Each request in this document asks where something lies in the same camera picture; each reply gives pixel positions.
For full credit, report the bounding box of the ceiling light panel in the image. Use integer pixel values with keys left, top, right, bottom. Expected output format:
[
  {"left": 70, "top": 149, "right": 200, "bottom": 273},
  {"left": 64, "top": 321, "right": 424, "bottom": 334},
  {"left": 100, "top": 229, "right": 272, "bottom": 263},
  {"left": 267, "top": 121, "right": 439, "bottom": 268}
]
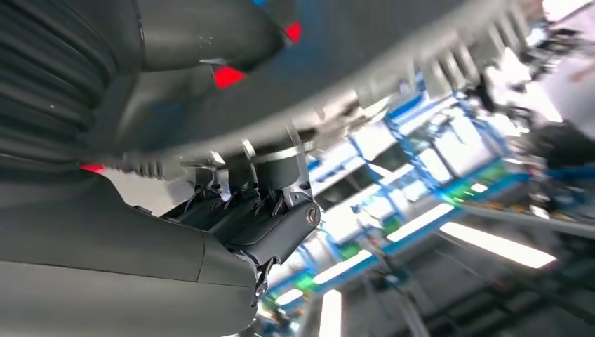
[
  {"left": 439, "top": 222, "right": 557, "bottom": 270},
  {"left": 312, "top": 249, "right": 374, "bottom": 286},
  {"left": 318, "top": 289, "right": 344, "bottom": 337},
  {"left": 385, "top": 203, "right": 455, "bottom": 243}
]

